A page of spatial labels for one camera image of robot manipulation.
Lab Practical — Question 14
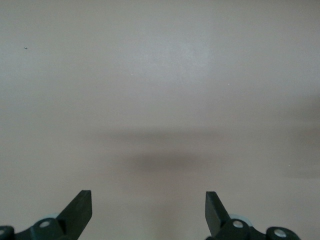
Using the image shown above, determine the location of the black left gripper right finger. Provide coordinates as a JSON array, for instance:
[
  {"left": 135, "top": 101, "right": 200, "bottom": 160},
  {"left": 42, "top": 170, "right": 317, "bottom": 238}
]
[{"left": 205, "top": 191, "right": 300, "bottom": 240}]

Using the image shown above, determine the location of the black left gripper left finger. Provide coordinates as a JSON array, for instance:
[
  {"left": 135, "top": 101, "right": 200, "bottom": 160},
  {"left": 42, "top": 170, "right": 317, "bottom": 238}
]
[{"left": 0, "top": 189, "right": 93, "bottom": 240}]

